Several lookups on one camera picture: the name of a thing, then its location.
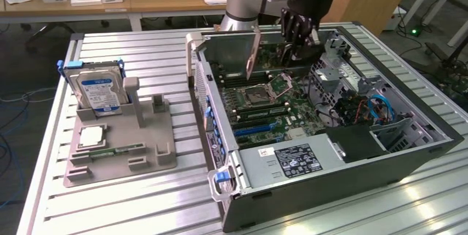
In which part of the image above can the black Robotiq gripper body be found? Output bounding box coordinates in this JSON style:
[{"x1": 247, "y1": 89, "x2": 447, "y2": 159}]
[{"x1": 287, "y1": 0, "x2": 339, "y2": 25}]

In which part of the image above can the expansion card with metal bracket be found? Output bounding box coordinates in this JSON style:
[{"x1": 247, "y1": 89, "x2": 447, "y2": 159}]
[{"x1": 246, "y1": 25, "x2": 326, "y2": 80}]

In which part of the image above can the metal drive cage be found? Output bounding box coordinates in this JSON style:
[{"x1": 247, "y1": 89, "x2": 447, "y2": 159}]
[{"x1": 308, "y1": 37, "x2": 367, "y2": 102}]

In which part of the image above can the metal socket cover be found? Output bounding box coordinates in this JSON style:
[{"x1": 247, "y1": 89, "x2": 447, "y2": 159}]
[{"x1": 268, "y1": 72, "x2": 294, "y2": 96}]

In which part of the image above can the black RAM slot bank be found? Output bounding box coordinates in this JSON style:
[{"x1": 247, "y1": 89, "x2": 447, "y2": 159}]
[{"x1": 218, "y1": 71, "x2": 268, "y2": 88}]

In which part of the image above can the CPU socket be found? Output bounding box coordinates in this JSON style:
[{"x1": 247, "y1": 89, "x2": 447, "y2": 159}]
[{"x1": 243, "y1": 83, "x2": 275, "y2": 107}]

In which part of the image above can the green motherboard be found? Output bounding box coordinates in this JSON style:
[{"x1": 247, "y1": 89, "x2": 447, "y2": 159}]
[{"x1": 211, "y1": 64, "x2": 330, "y2": 148}]

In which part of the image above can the black RAM stick with label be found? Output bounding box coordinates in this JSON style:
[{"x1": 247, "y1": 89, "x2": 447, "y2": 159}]
[{"x1": 236, "y1": 105, "x2": 290, "y2": 122}]

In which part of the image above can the blue expansion slot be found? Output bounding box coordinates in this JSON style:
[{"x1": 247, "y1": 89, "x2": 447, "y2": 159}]
[{"x1": 234, "y1": 123, "x2": 278, "y2": 137}]

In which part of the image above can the black plastic shroud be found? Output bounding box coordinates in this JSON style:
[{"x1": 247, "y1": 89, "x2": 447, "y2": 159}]
[{"x1": 327, "y1": 123, "x2": 391, "y2": 164}]

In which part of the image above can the grey disk bay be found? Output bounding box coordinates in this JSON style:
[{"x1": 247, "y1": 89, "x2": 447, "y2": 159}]
[{"x1": 368, "y1": 117, "x2": 442, "y2": 154}]

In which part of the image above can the grey power supply unit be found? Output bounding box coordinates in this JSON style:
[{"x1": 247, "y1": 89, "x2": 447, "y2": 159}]
[{"x1": 232, "y1": 133, "x2": 347, "y2": 190}]

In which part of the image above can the hard disk in blue caddy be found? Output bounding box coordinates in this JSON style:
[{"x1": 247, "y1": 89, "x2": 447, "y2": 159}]
[{"x1": 55, "y1": 57, "x2": 127, "y2": 117}]

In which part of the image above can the black open PC case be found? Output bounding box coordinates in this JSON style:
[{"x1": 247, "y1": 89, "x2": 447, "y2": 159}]
[{"x1": 186, "y1": 25, "x2": 466, "y2": 233}]

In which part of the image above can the grey parts rack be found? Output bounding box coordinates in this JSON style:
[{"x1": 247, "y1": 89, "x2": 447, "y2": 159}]
[{"x1": 63, "y1": 76, "x2": 179, "y2": 190}]

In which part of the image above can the black office chair base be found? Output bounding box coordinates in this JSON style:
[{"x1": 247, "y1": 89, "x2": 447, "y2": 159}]
[{"x1": 24, "y1": 21, "x2": 78, "y2": 54}]

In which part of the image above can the green RAM stick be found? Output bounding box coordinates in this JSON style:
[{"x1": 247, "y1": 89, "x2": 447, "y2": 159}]
[{"x1": 90, "y1": 144, "x2": 143, "y2": 158}]

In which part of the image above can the silver CPU chip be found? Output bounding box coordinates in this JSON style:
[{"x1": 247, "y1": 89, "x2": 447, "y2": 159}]
[{"x1": 79, "y1": 128, "x2": 107, "y2": 148}]

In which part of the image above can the black internal cable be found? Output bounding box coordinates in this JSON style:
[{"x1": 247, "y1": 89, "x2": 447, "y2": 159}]
[{"x1": 306, "y1": 76, "x2": 339, "y2": 126}]

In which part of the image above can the white desk frame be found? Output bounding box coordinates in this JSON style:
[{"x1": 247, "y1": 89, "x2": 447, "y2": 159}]
[{"x1": 400, "y1": 0, "x2": 468, "y2": 47}]

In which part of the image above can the blue data wire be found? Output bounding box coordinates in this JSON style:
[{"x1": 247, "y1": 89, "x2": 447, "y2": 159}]
[{"x1": 367, "y1": 95, "x2": 396, "y2": 123}]

